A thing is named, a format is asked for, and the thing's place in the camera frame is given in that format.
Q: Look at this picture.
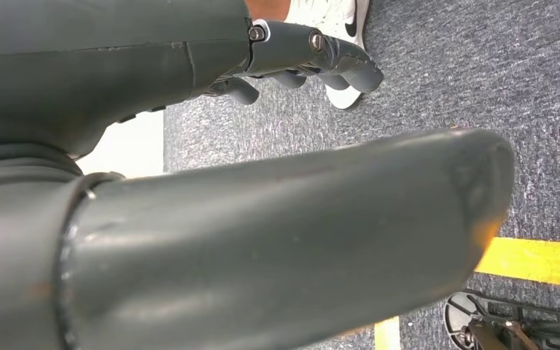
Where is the white board panel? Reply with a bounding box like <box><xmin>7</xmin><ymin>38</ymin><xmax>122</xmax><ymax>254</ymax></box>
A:
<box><xmin>75</xmin><ymin>111</ymin><xmax>166</xmax><ymax>179</ymax></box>

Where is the black wheeled base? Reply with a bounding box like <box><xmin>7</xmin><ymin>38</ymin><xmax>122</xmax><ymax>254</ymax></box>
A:
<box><xmin>443</xmin><ymin>289</ymin><xmax>560</xmax><ymax>350</ymax></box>

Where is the person's white shoe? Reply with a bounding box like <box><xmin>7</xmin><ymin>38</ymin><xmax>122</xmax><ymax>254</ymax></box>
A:
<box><xmin>284</xmin><ymin>0</ymin><xmax>371</xmax><ymax>110</ymax></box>

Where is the yellow floor tape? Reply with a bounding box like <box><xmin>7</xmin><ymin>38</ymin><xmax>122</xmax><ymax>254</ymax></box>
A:
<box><xmin>373</xmin><ymin>316</ymin><xmax>403</xmax><ymax>350</ymax></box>
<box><xmin>474</xmin><ymin>236</ymin><xmax>560</xmax><ymax>291</ymax></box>

